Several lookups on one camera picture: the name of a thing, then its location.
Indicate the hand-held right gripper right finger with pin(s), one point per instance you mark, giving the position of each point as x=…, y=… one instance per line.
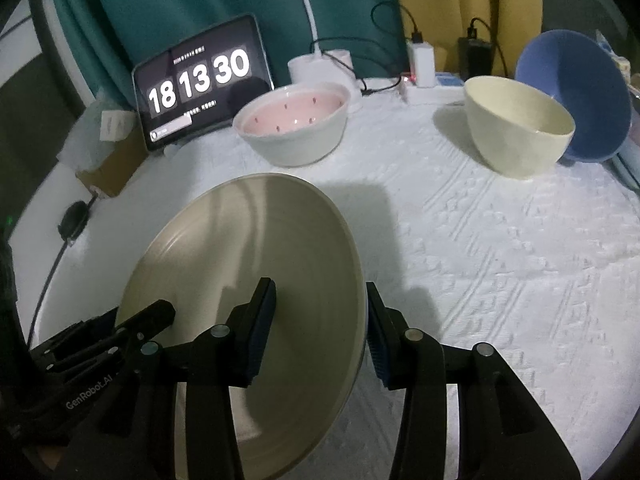
x=380, y=340

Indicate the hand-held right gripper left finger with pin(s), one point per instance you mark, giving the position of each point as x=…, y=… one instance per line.
x=262, y=330

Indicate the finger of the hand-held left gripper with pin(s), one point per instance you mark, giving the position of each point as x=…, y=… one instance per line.
x=150, y=316
x=107, y=321

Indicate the beige plate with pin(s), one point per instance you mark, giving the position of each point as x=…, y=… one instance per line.
x=250, y=250

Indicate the pink and white bowl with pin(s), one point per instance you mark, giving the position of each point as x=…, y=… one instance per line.
x=295, y=120

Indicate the cream bowl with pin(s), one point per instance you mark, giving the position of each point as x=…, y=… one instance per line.
x=515, y=130

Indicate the large blue bowl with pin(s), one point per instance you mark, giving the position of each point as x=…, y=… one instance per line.
x=590, y=80

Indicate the black round device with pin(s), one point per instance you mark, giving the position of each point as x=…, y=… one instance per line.
x=74, y=220

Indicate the white textured tablecloth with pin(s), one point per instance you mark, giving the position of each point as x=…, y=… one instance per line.
x=475, y=285

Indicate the clear plastic bag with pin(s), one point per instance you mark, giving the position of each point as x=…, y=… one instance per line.
x=85, y=130

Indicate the small white box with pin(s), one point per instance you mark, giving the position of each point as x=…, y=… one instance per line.
x=117, y=126

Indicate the black tablet showing clock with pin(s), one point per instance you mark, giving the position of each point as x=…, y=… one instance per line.
x=200, y=80

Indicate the white power strip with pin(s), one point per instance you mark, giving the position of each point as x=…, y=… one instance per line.
x=425, y=92

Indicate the white desk lamp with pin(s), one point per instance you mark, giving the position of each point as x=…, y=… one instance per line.
x=320, y=67

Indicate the white charger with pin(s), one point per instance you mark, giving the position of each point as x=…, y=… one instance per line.
x=421, y=62

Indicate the black charger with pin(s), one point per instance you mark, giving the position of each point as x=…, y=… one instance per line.
x=475, y=60

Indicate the teal curtain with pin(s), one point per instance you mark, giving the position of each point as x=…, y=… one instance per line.
x=200, y=0

